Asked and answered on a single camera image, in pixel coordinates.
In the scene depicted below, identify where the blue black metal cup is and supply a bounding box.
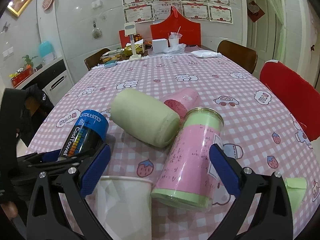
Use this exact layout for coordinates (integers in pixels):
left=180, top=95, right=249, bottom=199
left=57, top=109, right=109, bottom=161

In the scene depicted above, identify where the white paper cup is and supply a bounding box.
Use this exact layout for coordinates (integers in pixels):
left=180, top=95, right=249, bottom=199
left=95, top=176, right=152, bottom=239

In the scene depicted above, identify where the large light green cup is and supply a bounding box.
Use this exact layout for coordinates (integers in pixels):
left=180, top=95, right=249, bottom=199
left=111, top=88, right=180, bottom=148

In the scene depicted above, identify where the pink translucent cup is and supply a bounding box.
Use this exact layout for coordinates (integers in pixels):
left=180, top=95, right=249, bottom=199
left=162, top=87, right=202, bottom=120

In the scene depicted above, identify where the plastic cup with straw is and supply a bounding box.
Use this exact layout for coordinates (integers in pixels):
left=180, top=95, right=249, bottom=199
left=169, top=27, right=182, bottom=47

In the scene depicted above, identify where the chair with black jacket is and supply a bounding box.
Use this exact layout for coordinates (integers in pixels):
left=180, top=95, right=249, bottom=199
left=1, top=84, right=54, bottom=147

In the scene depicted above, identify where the pink checkered tablecloth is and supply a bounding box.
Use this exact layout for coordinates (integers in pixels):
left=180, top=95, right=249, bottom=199
left=28, top=55, right=319, bottom=239

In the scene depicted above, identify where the white cabinet with counter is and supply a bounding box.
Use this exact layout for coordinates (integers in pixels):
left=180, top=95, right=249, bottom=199
left=16, top=57, right=74, bottom=106

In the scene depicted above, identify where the pink green clear tumbler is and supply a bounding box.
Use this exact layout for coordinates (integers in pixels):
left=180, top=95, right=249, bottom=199
left=151, top=107, right=224, bottom=211

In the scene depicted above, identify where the red planter box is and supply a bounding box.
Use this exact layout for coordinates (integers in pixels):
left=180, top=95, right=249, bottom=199
left=9, top=68, right=34, bottom=88

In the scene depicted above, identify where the potted green plant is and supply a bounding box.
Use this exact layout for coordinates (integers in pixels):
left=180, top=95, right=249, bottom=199
left=22, top=55, right=38, bottom=69

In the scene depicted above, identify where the brown wooden chair far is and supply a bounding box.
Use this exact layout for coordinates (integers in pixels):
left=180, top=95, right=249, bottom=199
left=84, top=48, right=110, bottom=70

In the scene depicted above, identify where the brown wooden chair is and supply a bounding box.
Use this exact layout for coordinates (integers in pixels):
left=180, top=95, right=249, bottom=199
left=217, top=40, right=258, bottom=74
left=84, top=48, right=110, bottom=70

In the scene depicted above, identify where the teal white humidifier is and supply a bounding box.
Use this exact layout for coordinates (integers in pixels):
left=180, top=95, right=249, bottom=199
left=39, top=41, right=55, bottom=65

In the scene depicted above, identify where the red cushioned chair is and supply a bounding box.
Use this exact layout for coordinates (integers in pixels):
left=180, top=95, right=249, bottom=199
left=259, top=60, right=319, bottom=141

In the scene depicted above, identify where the food container with snacks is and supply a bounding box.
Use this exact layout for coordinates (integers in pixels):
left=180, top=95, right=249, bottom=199
left=100, top=48, right=124, bottom=63

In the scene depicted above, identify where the small red bag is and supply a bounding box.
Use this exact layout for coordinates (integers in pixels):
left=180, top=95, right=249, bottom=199
left=119, top=29, right=131, bottom=48

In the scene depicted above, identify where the white desk lamp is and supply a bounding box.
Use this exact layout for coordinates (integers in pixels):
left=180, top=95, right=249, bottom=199
left=124, top=22, right=142, bottom=61

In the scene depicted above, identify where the white box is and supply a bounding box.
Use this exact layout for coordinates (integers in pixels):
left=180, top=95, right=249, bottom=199
left=152, top=38, right=168, bottom=54

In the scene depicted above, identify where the brown wooden chair right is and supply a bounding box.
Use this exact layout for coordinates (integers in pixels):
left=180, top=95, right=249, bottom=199
left=217, top=40, right=258, bottom=74

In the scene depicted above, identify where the white plastic bag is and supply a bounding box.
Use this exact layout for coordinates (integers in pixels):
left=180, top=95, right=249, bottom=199
left=191, top=50, right=222, bottom=59

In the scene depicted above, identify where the red gift bag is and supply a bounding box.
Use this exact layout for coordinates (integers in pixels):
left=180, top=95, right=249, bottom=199
left=150, top=6, right=201, bottom=47

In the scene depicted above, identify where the red door diamond decoration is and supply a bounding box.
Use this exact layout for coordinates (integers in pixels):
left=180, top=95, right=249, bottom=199
left=247, top=0, right=265, bottom=23

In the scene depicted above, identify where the round wall ornament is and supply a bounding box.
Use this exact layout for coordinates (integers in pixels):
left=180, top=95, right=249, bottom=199
left=92, top=21, right=102, bottom=39

